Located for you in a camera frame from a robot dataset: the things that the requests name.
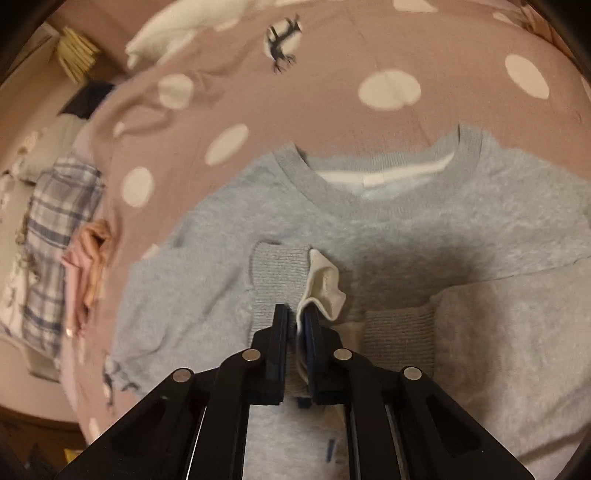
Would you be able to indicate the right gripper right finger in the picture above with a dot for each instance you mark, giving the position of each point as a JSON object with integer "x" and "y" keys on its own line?
{"x": 339, "y": 376}

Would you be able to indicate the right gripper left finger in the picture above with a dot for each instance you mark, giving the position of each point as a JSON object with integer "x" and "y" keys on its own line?
{"x": 254, "y": 376}

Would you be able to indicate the grey sweatshirt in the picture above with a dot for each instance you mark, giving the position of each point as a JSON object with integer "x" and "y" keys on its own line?
{"x": 467, "y": 260}

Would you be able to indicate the peach pink small garment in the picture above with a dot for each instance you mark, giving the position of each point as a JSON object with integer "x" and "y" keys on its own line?
{"x": 85, "y": 262}

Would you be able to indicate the plaid blue white garment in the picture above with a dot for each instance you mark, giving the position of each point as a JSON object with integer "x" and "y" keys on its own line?
{"x": 63, "y": 199}

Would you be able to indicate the cream dark pillow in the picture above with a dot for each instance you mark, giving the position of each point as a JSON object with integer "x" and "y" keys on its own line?
{"x": 42, "y": 149}

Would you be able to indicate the pink polka dot bedspread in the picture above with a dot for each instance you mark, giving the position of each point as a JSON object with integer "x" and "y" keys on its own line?
{"x": 330, "y": 76}

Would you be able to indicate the white goose plush toy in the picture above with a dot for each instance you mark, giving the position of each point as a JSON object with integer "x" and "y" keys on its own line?
{"x": 179, "y": 22}

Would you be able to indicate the straw woven basket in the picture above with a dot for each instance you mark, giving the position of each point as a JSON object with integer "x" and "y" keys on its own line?
{"x": 76, "y": 54}

